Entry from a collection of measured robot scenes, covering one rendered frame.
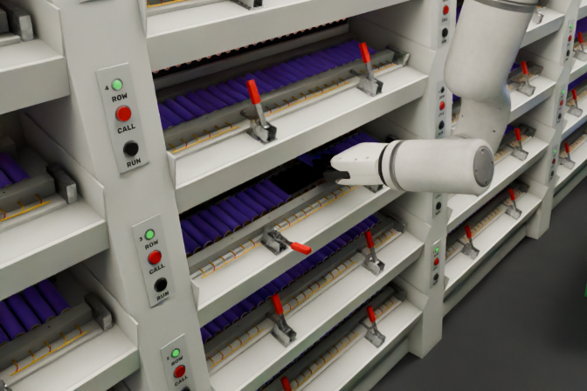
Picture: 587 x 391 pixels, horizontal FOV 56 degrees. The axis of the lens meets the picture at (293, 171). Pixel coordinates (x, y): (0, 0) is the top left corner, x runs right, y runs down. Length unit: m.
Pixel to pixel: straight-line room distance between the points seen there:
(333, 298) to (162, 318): 0.42
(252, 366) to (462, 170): 0.48
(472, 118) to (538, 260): 1.04
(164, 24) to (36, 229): 0.28
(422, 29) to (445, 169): 0.37
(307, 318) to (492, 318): 0.71
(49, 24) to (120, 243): 0.26
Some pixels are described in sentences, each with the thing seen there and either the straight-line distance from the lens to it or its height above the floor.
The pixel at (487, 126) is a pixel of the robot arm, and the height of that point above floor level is 0.71.
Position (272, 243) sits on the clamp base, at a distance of 0.91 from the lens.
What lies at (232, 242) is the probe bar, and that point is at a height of 0.58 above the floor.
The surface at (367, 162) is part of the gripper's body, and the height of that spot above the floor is 0.66.
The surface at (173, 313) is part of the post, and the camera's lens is 0.80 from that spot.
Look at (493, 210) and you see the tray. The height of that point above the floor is 0.17.
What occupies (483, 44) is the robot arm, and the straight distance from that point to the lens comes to 0.78.
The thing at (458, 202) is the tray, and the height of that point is 0.35.
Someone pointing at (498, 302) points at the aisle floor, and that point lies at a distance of 1.71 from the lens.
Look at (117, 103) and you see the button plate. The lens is 0.65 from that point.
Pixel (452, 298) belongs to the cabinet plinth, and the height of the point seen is 0.03.
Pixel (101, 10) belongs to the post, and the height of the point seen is 0.96.
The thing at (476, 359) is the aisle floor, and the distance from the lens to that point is 1.53.
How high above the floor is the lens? 1.04
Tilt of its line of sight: 25 degrees down
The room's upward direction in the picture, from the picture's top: 5 degrees counter-clockwise
